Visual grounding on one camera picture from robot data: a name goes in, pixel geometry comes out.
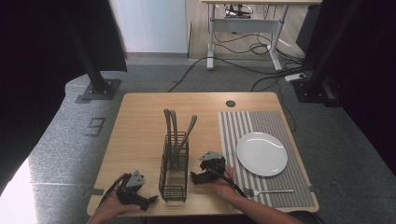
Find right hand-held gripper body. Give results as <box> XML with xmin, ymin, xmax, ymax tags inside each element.
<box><xmin>198</xmin><ymin>150</ymin><xmax>228</xmax><ymax>177</ymax></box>

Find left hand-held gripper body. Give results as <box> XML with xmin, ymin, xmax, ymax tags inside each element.
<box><xmin>116</xmin><ymin>170</ymin><xmax>148</xmax><ymax>207</ymax></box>

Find person's right hand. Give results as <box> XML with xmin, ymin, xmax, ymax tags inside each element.
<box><xmin>211</xmin><ymin>165</ymin><xmax>248</xmax><ymax>206</ymax></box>

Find person's left hand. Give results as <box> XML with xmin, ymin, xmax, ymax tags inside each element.
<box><xmin>88</xmin><ymin>189</ymin><xmax>142</xmax><ymax>224</ymax></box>

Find white round plate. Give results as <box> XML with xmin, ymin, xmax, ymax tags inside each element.
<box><xmin>235</xmin><ymin>132</ymin><xmax>289</xmax><ymax>178</ymax></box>

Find silver fork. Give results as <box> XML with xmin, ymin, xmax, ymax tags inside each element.
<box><xmin>243</xmin><ymin>187</ymin><xmax>295</xmax><ymax>198</ymax></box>

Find grey floor outlet cover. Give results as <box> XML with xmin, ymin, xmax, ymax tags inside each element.
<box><xmin>85</xmin><ymin>117</ymin><xmax>106</xmax><ymax>138</ymax></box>

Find grey striped placemat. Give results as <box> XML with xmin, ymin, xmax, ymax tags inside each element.
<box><xmin>217</xmin><ymin>110</ymin><xmax>317</xmax><ymax>209</ymax></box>

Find white power strip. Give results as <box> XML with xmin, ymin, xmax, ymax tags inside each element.
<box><xmin>284</xmin><ymin>72</ymin><xmax>308</xmax><ymax>83</ymax></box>

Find black metal stand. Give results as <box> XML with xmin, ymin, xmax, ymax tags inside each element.
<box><xmin>60</xmin><ymin>0</ymin><xmax>122</xmax><ymax>101</ymax></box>
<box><xmin>291</xmin><ymin>0</ymin><xmax>363</xmax><ymax>105</ymax></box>

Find white standing desk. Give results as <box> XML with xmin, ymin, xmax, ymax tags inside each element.
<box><xmin>200</xmin><ymin>0</ymin><xmax>323</xmax><ymax>72</ymax></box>

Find black device under desk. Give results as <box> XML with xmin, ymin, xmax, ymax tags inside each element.
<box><xmin>223</xmin><ymin>3</ymin><xmax>254</xmax><ymax>20</ymax></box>

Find black curtain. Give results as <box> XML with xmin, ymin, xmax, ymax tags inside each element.
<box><xmin>0</xmin><ymin>0</ymin><xmax>128</xmax><ymax>195</ymax></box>
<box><xmin>295</xmin><ymin>0</ymin><xmax>396</xmax><ymax>176</ymax></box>

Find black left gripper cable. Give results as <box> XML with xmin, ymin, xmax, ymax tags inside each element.
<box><xmin>96</xmin><ymin>172</ymin><xmax>129</xmax><ymax>213</ymax></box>

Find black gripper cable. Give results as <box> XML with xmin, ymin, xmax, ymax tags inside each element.
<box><xmin>96</xmin><ymin>172</ymin><xmax>129</xmax><ymax>213</ymax></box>
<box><xmin>206</xmin><ymin>167</ymin><xmax>248</xmax><ymax>199</ymax></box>

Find black wire cutlery caddy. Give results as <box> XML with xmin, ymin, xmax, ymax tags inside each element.
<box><xmin>158</xmin><ymin>132</ymin><xmax>191</xmax><ymax>203</ymax></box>

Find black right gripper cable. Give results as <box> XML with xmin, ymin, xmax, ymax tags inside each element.
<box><xmin>206</xmin><ymin>167</ymin><xmax>248</xmax><ymax>199</ymax></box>

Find grey cutlery handle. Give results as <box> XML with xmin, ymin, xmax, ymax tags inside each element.
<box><xmin>173</xmin><ymin>114</ymin><xmax>198</xmax><ymax>157</ymax></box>
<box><xmin>163</xmin><ymin>108</ymin><xmax>173</xmax><ymax>157</ymax></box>
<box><xmin>169</xmin><ymin>109</ymin><xmax>179</xmax><ymax>150</ymax></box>

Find black floor cable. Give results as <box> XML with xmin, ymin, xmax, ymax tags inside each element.
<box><xmin>249</xmin><ymin>63</ymin><xmax>312</xmax><ymax>133</ymax></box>
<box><xmin>167</xmin><ymin>56</ymin><xmax>209</xmax><ymax>93</ymax></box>

